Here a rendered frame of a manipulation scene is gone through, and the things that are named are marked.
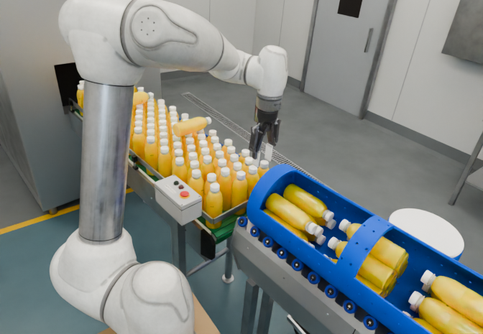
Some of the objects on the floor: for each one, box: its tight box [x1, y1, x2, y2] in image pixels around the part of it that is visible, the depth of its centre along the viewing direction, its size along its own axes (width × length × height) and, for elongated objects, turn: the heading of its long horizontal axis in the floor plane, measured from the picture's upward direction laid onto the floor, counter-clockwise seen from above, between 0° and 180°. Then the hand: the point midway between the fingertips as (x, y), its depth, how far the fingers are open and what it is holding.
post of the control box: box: [173, 218, 186, 278], centre depth 171 cm, size 4×4×100 cm
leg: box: [241, 278, 259, 334], centre depth 177 cm, size 6×6×63 cm
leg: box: [257, 291, 274, 334], centre depth 186 cm, size 6×6×63 cm
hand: (262, 156), depth 133 cm, fingers open, 6 cm apart
